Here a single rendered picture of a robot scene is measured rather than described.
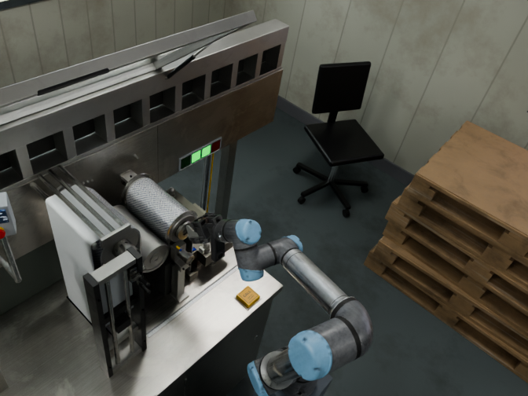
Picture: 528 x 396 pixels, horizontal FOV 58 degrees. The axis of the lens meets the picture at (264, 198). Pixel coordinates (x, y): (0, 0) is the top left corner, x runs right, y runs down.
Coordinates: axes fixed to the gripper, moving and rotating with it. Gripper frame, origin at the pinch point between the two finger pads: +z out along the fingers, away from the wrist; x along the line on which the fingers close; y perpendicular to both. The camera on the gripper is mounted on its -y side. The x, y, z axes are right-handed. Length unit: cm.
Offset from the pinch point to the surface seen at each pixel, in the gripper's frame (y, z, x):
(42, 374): -21, 27, 59
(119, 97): 53, 4, 2
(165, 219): 9.6, 2.2, 6.0
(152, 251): 2.3, 3.1, 15.1
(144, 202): 16.8, 10.8, 6.1
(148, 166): 25.7, 26.4, -9.1
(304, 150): -39, 145, -214
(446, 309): -138, 9, -148
